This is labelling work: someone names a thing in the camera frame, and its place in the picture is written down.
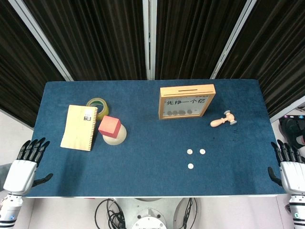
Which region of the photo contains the beige upturned bowl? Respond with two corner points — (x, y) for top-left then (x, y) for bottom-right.
(102, 124), (128, 146)

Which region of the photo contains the right black-fingered robot hand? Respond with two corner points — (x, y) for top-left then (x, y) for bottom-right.
(267, 139), (305, 196)

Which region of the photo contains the black cable bundle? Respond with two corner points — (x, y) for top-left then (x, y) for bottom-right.
(181, 198), (199, 229)
(95, 198), (127, 229)

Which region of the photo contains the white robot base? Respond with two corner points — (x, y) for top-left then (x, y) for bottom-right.
(113, 197), (202, 229)

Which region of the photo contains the black ribbed partition screen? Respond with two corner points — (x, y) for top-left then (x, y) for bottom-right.
(9, 0), (153, 81)
(211, 0), (305, 123)
(146, 0), (258, 81)
(0, 0), (73, 131)

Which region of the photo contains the beige spiral notebook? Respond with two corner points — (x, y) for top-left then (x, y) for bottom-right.
(60, 104), (99, 152)

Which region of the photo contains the clear yellowish tape roll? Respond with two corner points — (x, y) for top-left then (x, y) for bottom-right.
(86, 97), (110, 121)

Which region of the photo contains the left black-fingered robot hand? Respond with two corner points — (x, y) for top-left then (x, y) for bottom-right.
(3, 137), (54, 196)

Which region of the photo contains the red cube block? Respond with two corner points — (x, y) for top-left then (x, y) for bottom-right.
(98, 115), (122, 139)

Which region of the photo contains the blue velvet table cloth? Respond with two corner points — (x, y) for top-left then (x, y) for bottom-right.
(23, 79), (288, 198)

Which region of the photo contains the small wooden toy hammer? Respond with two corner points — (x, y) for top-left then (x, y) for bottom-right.
(210, 110), (238, 128)

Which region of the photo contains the wooden frame money box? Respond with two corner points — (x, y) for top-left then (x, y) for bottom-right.
(158, 83), (217, 121)

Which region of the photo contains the black shoe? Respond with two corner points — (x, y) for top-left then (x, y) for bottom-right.
(282, 118), (305, 146)

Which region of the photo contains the black electronics box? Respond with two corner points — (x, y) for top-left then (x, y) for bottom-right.
(278, 114), (305, 132)

